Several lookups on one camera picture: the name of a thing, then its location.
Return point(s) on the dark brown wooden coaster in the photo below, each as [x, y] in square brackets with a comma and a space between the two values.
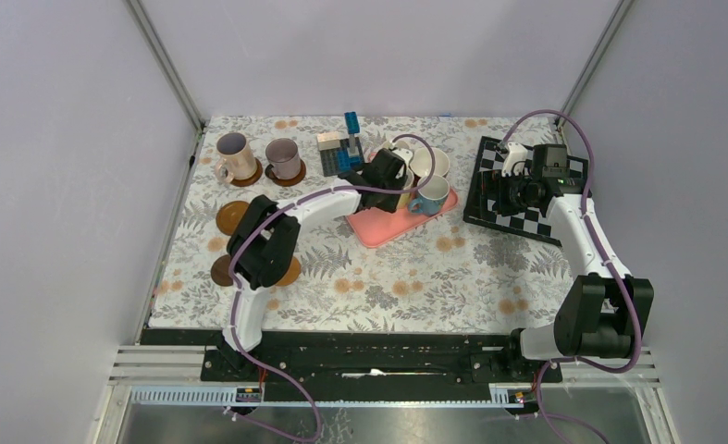
[287, 180]
[229, 216]
[252, 179]

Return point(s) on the pink plastic tray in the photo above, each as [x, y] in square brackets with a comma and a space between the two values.
[374, 228]

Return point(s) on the blue floral mug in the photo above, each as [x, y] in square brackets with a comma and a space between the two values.
[430, 197]

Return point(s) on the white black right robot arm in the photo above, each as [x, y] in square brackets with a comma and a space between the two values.
[606, 309]

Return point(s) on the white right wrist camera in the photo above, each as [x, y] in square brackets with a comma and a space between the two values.
[514, 159]

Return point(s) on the white cream cup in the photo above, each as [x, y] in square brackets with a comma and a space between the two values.
[425, 161]

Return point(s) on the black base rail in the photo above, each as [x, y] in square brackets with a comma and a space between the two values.
[375, 367]

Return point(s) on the light wooden coaster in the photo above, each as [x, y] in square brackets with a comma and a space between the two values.
[292, 273]

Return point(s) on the black white chessboard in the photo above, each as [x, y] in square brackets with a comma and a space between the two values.
[530, 224]

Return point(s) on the building block model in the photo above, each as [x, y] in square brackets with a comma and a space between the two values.
[341, 152]

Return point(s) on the mauve mug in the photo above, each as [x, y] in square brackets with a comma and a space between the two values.
[284, 162]

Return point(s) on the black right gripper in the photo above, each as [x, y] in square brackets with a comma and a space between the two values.
[492, 182]

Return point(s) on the yellow mug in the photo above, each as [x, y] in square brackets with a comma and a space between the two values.
[406, 196]

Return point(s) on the tall pink beige mug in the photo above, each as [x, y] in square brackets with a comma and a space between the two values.
[237, 160]

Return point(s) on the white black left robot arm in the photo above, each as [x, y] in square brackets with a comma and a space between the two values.
[264, 242]

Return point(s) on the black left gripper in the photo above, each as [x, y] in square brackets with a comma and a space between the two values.
[388, 203]

